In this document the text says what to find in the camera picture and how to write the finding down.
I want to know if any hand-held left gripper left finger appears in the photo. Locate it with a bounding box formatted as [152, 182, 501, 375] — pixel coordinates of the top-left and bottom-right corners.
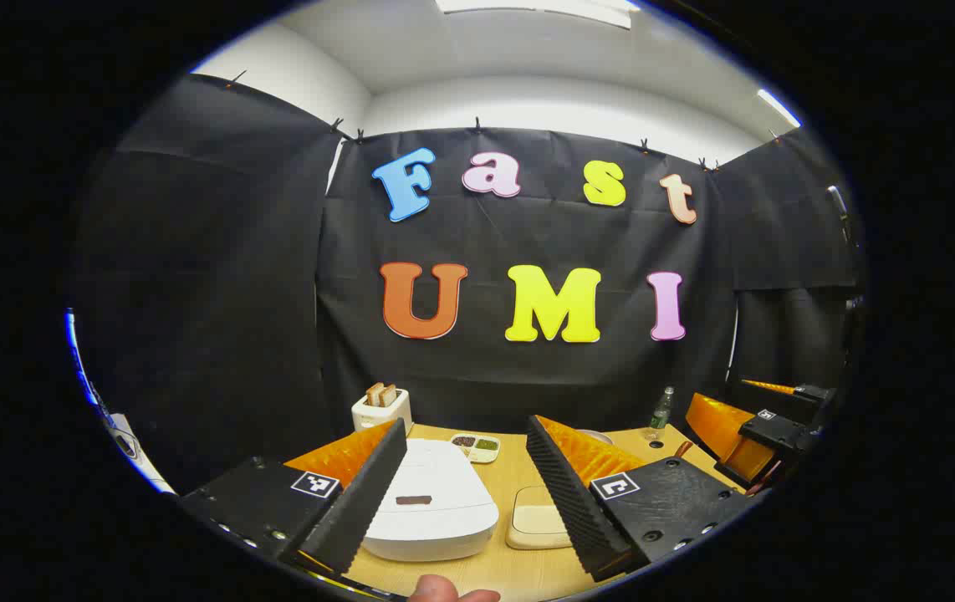
[179, 416, 409, 576]

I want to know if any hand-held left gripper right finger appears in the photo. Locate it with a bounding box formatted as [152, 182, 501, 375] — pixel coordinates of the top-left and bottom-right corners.
[525, 414, 761, 584]

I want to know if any white rice cooker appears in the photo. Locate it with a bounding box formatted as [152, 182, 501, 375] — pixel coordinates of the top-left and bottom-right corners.
[360, 439, 500, 563]

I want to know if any white divided condiment tray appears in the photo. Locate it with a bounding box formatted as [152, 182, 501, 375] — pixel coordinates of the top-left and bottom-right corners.
[449, 433, 502, 464]

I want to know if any clear plastic water bottle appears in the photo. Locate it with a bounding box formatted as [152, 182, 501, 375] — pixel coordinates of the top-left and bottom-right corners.
[645, 386, 676, 441]

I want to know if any black backdrop cloth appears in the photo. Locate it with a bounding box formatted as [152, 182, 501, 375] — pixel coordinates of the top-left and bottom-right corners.
[76, 74, 863, 494]

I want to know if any white side table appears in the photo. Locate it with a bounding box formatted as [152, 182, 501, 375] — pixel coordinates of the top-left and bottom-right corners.
[101, 410, 177, 496]

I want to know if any small ceiling light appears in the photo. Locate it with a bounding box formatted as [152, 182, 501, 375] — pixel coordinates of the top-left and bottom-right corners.
[758, 88, 803, 129]

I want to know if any computer monitor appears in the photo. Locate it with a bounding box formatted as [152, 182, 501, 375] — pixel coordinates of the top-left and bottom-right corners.
[65, 308, 102, 411]

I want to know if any long ceiling light panel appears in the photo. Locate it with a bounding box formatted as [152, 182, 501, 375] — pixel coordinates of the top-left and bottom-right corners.
[436, 0, 641, 30]

